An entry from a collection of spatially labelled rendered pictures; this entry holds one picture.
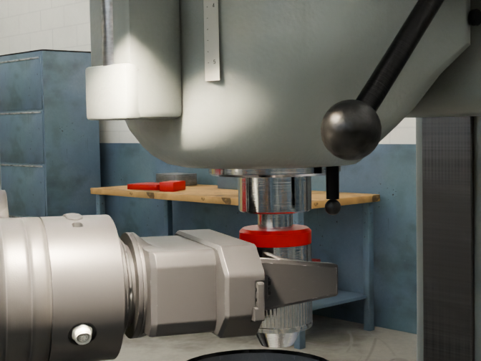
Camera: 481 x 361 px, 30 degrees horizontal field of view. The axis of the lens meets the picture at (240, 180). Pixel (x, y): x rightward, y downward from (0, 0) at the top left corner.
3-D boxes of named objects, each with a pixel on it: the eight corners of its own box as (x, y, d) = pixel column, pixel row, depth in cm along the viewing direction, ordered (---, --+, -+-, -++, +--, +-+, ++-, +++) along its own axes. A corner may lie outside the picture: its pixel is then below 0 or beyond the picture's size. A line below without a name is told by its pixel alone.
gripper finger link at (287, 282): (333, 303, 58) (242, 309, 56) (333, 253, 57) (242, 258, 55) (344, 307, 56) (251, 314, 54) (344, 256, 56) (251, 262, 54)
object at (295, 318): (245, 318, 62) (243, 238, 61) (313, 318, 61) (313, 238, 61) (236, 334, 57) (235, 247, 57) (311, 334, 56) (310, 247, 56)
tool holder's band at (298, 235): (243, 238, 61) (243, 223, 61) (313, 238, 61) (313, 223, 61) (235, 247, 57) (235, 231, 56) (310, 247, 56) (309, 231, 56)
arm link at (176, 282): (266, 215, 51) (56, 224, 47) (267, 381, 52) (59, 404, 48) (200, 200, 63) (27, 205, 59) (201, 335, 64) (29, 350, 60)
